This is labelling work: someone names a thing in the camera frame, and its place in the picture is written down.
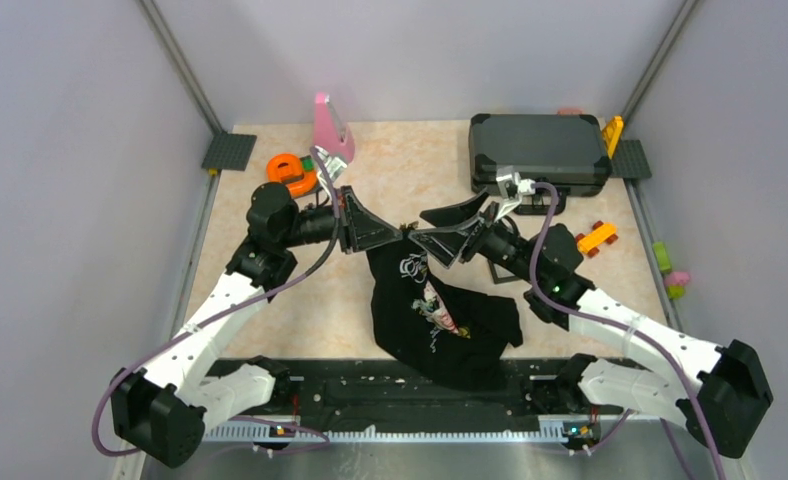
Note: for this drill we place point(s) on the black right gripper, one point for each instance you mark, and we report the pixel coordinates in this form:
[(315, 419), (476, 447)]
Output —
[(465, 235)]

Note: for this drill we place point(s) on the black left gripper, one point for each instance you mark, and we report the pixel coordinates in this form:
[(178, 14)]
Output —
[(359, 227)]

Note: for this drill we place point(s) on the black printed t-shirt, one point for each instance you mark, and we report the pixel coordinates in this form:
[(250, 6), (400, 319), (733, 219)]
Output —
[(453, 336)]

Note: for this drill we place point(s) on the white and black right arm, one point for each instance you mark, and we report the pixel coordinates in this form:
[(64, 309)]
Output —
[(718, 393)]

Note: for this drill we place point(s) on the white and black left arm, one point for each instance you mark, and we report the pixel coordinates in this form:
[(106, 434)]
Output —
[(166, 405)]

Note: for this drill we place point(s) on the pink wedge stand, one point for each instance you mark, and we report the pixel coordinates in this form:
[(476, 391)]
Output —
[(330, 133)]

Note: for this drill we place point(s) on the orange toy car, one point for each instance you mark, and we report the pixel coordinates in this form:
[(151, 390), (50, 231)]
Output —
[(601, 233)]

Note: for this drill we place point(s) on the black hard carrying case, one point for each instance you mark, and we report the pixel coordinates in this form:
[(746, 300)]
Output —
[(566, 151)]

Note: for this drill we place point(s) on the dark grey baseplate left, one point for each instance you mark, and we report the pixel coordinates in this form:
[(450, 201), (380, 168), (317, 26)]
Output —
[(229, 151)]

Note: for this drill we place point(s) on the dark grey baseplate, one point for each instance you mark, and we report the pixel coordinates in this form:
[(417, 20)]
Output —
[(629, 161), (229, 151)]

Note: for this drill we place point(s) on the yellow toy piece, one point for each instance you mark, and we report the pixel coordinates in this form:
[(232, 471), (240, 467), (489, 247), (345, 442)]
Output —
[(611, 134)]

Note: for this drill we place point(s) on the dark grey baseplate right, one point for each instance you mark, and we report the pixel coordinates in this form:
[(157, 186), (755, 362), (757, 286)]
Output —
[(629, 161)]

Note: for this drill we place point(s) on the green toy block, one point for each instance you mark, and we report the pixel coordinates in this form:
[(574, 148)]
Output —
[(662, 257)]

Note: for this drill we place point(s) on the pink toy block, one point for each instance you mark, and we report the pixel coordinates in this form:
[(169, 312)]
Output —
[(675, 284)]

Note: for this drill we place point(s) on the black square frame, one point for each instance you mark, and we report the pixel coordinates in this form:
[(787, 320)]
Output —
[(500, 275)]

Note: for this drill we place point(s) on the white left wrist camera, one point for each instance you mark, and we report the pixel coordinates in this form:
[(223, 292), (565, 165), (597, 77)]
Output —
[(329, 167)]

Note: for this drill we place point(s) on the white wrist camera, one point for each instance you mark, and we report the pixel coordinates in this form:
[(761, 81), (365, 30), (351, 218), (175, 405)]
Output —
[(516, 193), (329, 167)]

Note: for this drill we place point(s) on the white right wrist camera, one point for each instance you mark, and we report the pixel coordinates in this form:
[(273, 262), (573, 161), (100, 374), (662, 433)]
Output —
[(516, 193)]

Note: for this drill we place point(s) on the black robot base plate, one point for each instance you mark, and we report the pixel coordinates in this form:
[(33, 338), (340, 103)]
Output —
[(341, 395)]

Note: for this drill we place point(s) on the aluminium frame rail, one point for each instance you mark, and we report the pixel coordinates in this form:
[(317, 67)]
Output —
[(281, 432)]

